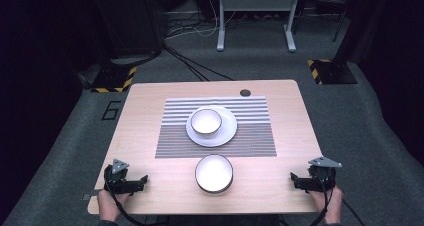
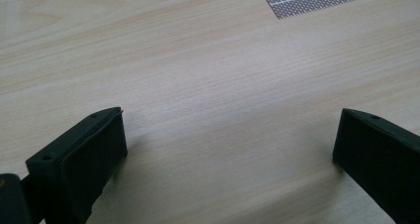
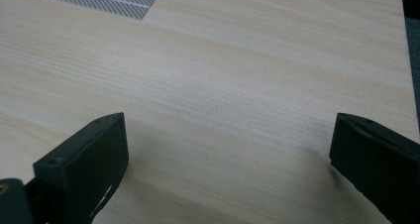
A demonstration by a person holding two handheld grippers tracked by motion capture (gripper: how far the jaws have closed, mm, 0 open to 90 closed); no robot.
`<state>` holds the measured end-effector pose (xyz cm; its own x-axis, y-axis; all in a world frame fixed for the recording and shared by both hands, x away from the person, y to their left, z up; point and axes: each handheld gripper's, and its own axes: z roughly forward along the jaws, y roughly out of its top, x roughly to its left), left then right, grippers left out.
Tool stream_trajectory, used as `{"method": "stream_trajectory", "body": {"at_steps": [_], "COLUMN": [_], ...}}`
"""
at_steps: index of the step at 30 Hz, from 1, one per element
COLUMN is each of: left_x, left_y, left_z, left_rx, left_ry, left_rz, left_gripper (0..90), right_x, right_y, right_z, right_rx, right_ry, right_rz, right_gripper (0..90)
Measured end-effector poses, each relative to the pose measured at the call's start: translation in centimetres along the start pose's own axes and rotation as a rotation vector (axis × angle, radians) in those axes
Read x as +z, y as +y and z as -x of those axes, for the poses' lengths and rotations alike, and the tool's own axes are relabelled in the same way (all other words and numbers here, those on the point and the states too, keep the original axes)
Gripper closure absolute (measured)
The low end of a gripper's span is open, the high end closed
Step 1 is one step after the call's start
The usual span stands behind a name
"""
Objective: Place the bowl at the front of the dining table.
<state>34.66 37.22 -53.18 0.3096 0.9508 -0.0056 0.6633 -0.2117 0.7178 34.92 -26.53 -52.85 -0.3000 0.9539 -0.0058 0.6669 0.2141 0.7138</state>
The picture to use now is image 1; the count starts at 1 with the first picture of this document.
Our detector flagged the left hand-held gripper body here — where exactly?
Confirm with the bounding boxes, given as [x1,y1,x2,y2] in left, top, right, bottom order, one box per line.
[102,158,132,196]

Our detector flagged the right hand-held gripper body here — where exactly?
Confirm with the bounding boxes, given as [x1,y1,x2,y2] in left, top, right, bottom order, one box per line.
[307,156,343,193]

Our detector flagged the white bowl with dark rim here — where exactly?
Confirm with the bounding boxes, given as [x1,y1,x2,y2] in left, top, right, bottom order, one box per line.
[194,154,235,195]
[189,107,224,136]

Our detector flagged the white round plate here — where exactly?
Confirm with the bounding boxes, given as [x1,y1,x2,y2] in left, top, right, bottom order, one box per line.
[185,104,239,148]

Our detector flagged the person's left hand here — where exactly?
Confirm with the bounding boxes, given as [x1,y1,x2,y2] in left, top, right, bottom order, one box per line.
[96,189,132,223]

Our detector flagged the person's right hand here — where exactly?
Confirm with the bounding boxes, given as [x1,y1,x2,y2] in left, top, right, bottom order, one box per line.
[307,185,344,225]

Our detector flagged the striped woven placemat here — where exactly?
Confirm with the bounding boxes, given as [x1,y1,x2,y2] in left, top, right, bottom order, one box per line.
[154,96,278,159]

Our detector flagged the black cabinet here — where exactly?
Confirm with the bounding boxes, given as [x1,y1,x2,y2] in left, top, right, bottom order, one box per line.
[89,0,165,60]

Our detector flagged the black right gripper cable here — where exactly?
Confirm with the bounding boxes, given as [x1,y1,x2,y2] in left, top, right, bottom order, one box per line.
[308,172,367,226]

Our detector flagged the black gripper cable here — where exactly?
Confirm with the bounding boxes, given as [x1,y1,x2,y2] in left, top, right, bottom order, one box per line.
[308,172,367,226]
[104,180,169,226]

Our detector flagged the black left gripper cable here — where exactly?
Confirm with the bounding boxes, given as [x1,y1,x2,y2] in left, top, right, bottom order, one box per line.
[104,180,169,226]

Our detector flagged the black yellow striped base plate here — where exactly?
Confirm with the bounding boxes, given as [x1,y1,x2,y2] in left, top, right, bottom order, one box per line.
[90,65,138,94]
[307,58,359,86]

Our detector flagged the black floor cables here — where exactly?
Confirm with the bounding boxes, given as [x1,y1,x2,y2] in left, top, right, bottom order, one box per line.
[162,43,235,83]

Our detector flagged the black metal stand post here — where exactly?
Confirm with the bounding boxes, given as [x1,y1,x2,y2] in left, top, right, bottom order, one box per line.
[332,0,376,67]

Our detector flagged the white floor cables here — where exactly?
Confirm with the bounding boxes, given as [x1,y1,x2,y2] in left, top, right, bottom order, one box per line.
[165,0,238,41]

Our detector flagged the white metal desk frame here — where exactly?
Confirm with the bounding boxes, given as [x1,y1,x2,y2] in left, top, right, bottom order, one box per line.
[216,0,303,53]

